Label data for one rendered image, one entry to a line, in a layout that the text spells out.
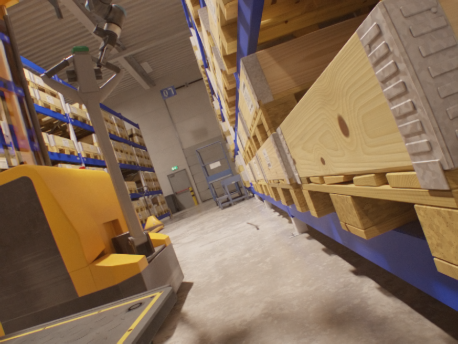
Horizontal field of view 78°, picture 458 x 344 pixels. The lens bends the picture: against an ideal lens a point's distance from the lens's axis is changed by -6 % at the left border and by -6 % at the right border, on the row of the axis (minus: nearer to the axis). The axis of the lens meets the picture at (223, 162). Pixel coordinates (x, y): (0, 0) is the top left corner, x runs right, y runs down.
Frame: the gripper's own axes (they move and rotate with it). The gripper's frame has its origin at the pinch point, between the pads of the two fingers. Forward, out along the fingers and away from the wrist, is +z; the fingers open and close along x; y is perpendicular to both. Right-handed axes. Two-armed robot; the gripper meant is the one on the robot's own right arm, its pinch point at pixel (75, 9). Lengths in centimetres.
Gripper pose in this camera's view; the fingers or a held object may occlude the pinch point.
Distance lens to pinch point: 143.4
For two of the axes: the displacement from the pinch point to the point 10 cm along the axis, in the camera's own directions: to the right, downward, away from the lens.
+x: 9.7, -2.4, 0.6
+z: 2.1, 9.2, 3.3
